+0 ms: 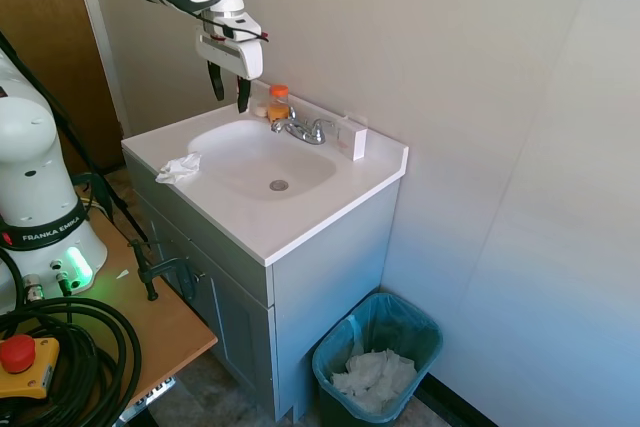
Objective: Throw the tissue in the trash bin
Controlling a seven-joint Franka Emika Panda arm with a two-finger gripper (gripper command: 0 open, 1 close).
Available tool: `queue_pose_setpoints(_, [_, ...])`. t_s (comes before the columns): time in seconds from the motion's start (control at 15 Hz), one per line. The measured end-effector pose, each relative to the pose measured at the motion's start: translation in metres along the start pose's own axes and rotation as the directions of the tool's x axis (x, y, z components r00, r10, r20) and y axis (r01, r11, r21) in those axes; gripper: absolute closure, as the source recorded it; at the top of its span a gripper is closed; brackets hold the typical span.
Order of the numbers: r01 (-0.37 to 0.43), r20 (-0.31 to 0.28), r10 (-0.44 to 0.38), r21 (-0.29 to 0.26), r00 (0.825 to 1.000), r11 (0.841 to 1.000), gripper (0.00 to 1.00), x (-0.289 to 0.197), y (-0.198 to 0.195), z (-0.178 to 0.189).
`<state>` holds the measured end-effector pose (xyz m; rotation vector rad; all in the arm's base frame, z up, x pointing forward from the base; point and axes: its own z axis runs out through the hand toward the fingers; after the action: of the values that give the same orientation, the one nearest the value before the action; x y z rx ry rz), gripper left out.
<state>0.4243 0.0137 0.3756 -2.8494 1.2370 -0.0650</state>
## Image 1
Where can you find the black C-clamp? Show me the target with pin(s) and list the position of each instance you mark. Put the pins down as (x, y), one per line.
(160, 269)

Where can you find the metal cabinet knob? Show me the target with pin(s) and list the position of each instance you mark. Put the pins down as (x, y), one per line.
(200, 276)

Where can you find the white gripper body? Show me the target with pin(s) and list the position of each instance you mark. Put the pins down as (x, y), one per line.
(235, 59)

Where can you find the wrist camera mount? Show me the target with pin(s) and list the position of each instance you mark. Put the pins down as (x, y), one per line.
(235, 26)

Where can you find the grey vanity cabinet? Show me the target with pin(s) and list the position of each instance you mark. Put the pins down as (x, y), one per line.
(325, 307)

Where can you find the brown wooden door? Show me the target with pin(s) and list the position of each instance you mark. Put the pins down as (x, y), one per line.
(45, 17)

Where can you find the white cardboard box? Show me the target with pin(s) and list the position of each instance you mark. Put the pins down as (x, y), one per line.
(359, 144)

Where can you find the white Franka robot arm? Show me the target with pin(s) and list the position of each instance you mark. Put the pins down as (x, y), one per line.
(30, 147)

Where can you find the translucent blue bin liner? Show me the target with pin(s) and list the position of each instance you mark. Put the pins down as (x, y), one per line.
(400, 327)

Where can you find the black camera stand leg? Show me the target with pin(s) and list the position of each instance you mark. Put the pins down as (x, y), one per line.
(70, 129)

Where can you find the white sink countertop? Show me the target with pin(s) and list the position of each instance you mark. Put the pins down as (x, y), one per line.
(310, 207)

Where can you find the clear jar with orange lid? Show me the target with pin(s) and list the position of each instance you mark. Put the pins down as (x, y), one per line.
(279, 91)

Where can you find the black baseboard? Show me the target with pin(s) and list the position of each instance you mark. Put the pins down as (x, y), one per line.
(450, 397)

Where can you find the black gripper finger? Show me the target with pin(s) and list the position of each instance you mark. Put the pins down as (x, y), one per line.
(216, 81)
(243, 94)

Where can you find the white tissue pile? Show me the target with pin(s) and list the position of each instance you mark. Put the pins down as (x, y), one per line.
(372, 379)

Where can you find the wooden table top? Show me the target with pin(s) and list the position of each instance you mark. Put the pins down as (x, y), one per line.
(165, 327)

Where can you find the chrome sink drain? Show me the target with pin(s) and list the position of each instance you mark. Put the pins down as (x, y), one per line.
(279, 185)

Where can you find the yellow emergency stop box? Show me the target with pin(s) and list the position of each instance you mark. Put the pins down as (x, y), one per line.
(25, 369)

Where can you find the small round white jar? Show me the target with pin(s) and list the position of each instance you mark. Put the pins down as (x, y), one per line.
(260, 110)

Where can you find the dark green trash bin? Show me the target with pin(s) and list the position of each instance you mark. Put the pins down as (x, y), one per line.
(360, 417)

